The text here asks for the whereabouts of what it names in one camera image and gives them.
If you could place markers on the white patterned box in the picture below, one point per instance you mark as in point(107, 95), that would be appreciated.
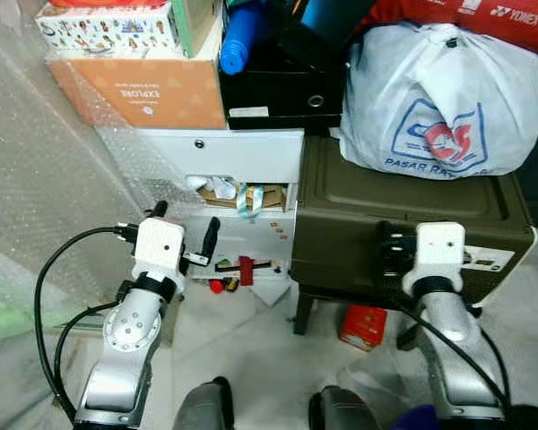
point(108, 31)

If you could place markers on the dark wooden stool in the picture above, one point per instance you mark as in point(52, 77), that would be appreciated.
point(302, 313)

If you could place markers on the clear bubble wrap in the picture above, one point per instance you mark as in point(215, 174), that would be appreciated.
point(45, 161)

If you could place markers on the red Yonex bag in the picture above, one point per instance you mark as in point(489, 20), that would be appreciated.
point(502, 18)

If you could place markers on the grey right robot leg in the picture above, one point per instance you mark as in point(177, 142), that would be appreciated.
point(345, 412)

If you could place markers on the grey left robot leg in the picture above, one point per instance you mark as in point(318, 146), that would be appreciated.
point(202, 408)

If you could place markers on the brown cardboard scraps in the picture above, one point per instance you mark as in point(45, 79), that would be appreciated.
point(220, 193)

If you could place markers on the small red ball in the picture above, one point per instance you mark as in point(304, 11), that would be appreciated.
point(217, 287)

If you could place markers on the black case with blue panel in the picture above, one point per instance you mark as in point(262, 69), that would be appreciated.
point(296, 36)

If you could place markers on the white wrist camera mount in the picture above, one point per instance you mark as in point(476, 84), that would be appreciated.
point(157, 246)
point(439, 251)

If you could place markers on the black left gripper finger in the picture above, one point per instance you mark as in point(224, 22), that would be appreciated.
point(160, 210)
point(211, 237)

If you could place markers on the teal patterned ribbon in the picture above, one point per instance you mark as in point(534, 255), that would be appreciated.
point(244, 204)

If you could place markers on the olive storage box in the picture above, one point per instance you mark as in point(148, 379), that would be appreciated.
point(359, 206)

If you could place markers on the grey robot leg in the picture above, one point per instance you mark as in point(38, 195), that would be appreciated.
point(345, 412)
point(202, 408)

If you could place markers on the small red box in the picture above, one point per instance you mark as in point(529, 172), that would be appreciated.
point(363, 327)

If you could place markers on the orange cardboard box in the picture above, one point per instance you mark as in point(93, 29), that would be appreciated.
point(143, 94)

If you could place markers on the red clip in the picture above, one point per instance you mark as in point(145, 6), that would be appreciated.
point(247, 270)

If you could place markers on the black box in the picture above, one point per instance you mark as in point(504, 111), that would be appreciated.
point(278, 90)

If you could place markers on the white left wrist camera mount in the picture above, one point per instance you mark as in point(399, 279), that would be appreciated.
point(157, 246)

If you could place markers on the blue bottle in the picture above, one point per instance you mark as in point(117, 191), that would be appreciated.
point(240, 45)

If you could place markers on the green edged box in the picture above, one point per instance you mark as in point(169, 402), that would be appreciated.
point(197, 22)

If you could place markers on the white printed plastic bag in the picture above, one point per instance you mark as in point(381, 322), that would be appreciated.
point(448, 90)

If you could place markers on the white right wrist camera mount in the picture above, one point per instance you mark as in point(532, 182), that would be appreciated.
point(439, 251)

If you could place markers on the white drawer unit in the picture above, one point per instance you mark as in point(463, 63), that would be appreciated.
point(242, 152)

